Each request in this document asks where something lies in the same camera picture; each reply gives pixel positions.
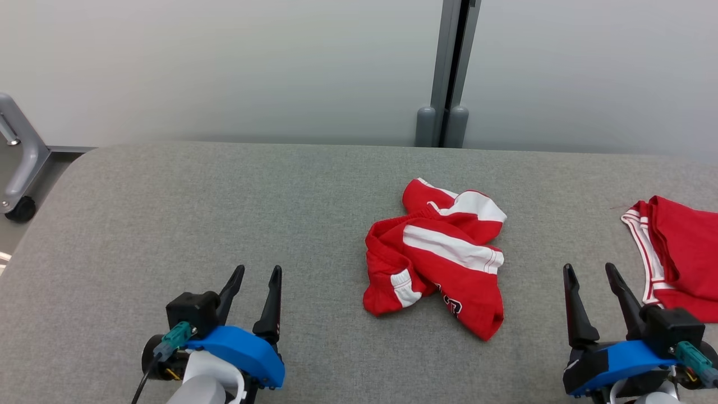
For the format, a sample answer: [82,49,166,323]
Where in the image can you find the grey partition post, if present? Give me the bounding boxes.
[415,0,482,148]

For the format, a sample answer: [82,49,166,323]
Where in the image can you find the thin black cable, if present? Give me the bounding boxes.
[130,353,164,404]

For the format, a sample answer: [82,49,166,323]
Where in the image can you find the teal cable connector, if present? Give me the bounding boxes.
[673,341,718,388]
[152,320,197,361]

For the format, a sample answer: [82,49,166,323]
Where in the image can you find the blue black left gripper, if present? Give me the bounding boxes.
[141,264,286,389]

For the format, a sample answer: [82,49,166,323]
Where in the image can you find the red white basketball jersey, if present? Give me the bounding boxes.
[620,195,718,324]

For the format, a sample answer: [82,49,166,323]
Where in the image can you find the red white striped shorts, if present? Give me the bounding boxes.
[362,177,509,342]

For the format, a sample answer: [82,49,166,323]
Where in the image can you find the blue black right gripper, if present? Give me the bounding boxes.
[562,262,697,398]

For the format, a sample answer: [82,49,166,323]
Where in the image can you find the grey metal cart frame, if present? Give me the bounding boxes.
[0,92,52,215]

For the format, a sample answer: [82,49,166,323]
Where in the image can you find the black caster wheel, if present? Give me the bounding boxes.
[4,195,38,223]

